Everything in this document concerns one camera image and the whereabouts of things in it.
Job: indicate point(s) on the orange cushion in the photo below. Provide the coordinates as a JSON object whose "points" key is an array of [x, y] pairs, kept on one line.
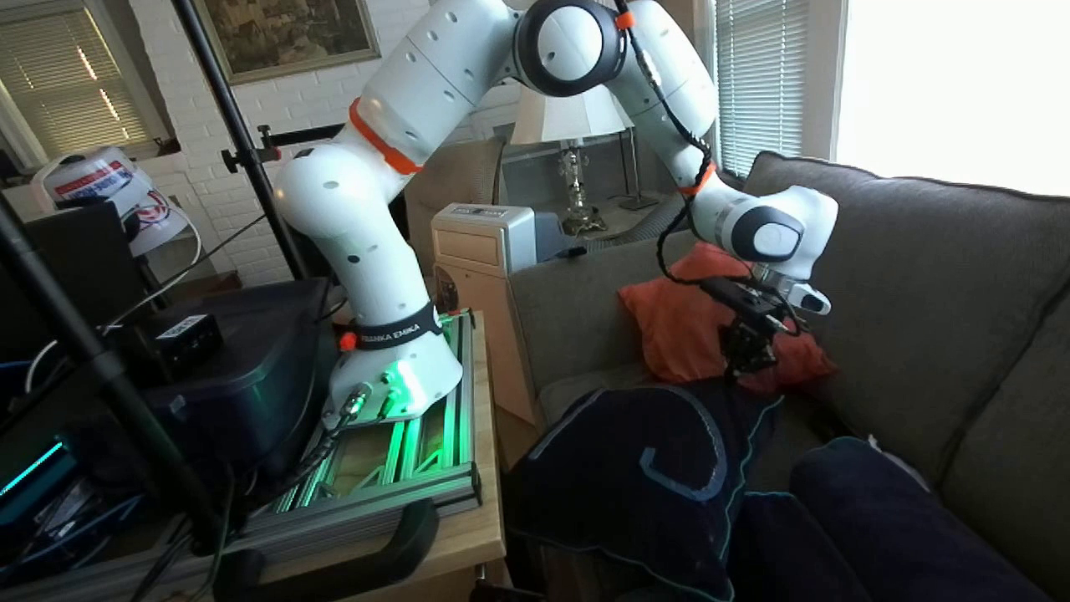
{"points": [[677, 326]]}

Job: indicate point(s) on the bright window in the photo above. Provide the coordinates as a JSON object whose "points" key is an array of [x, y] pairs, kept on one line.
{"points": [[953, 84]]}

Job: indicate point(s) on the window with blinds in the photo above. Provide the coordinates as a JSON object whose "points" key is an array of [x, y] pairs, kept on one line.
{"points": [[756, 84], [67, 75]]}

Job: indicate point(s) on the grey sofa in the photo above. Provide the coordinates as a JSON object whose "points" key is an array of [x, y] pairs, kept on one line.
{"points": [[936, 293]]}

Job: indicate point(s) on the large black control box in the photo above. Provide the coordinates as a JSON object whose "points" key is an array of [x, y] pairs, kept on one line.
{"points": [[242, 376]]}

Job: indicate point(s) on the small black remote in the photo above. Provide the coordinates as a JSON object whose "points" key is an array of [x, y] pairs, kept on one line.
{"points": [[572, 251]]}

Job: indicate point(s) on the black monitor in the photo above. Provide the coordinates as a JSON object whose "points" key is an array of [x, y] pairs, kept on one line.
{"points": [[71, 267]]}

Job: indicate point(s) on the white air purifier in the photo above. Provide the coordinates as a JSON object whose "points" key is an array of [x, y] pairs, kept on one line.
{"points": [[478, 251]]}

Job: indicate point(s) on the small black box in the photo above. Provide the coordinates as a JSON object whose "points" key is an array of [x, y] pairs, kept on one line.
{"points": [[188, 339]]}

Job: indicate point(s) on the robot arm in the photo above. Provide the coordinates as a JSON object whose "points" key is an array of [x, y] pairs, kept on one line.
{"points": [[393, 251]]}

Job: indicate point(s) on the white printed bucket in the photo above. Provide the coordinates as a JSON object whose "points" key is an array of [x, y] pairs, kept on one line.
{"points": [[109, 188]]}

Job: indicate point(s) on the dark blue blanket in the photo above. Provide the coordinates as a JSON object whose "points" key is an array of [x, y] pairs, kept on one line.
{"points": [[635, 477]]}

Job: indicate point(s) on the table lamp with white shade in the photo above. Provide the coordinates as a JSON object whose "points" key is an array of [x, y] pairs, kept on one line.
{"points": [[568, 117]]}

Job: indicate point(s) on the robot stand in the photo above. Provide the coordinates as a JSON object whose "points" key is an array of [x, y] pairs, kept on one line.
{"points": [[435, 468]]}

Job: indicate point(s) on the framed picture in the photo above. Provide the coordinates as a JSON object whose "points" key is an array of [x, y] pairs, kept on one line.
{"points": [[284, 33]]}

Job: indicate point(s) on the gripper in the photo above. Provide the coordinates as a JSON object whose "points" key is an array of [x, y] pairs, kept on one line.
{"points": [[746, 344]]}

